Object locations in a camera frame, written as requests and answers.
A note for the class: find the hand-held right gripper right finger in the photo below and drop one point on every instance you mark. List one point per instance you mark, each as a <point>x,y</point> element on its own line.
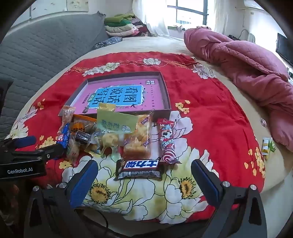
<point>206,180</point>

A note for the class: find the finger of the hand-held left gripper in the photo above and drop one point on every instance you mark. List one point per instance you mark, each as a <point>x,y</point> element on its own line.
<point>45,153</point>
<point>25,140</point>

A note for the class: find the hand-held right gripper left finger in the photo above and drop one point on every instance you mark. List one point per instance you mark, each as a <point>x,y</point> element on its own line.
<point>83,185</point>

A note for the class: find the blue cookie packet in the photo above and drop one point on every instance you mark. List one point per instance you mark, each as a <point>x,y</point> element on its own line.
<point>64,135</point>

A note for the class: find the dark cake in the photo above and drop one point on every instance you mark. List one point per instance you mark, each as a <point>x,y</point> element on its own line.
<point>82,136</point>

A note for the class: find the small clear orange snack packet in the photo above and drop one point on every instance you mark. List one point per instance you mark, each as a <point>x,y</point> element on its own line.
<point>68,114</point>

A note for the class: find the orange peanut packet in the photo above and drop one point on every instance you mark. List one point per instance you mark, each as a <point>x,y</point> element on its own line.
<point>82,124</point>

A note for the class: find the red cartoon snack packet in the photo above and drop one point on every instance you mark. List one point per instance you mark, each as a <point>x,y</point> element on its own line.
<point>166,141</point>

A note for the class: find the dark chocolate bar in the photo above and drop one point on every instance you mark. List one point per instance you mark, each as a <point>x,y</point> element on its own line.
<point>139,169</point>

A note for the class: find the pale green label snack packet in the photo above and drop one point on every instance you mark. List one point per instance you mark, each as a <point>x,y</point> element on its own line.
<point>114,123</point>

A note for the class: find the clear fried pastry packet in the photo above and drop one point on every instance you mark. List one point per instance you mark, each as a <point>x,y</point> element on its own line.
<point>137,139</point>

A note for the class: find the cardboard box with pink bottom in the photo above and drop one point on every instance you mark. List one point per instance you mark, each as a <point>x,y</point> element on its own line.
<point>128,91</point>

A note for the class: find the small yellow snack packet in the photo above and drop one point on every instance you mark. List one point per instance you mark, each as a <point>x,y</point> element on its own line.
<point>265,146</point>

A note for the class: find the small green snack packet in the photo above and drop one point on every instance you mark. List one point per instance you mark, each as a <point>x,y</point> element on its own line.
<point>272,145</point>

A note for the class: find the red floral blanket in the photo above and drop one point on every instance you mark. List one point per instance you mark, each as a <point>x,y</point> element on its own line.
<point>206,103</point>

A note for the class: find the small pink wrapped candy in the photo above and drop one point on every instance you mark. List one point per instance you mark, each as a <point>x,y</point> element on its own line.
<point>263,122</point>

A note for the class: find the grey quilted cushion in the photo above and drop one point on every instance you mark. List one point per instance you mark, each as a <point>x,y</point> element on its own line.
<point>45,45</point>

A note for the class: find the pink quilt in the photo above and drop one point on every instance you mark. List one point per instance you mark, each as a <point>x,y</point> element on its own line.
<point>247,64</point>

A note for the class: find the blue floral cloth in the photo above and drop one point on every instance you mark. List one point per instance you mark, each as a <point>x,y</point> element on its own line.
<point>107,42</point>

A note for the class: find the beige bed sheet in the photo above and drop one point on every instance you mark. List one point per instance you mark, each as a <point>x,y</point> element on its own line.
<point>160,44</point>

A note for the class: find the stack of folded clothes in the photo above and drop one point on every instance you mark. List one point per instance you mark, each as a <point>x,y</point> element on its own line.
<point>123,25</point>

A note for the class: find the black box on floor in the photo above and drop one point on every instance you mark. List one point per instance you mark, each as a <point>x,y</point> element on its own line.
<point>285,48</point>

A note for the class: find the window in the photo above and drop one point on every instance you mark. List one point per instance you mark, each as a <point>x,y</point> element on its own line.
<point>190,11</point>

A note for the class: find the white curtain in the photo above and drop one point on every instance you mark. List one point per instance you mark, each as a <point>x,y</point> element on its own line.
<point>148,16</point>

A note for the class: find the white air conditioner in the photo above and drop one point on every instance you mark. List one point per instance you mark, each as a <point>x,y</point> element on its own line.
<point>251,4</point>

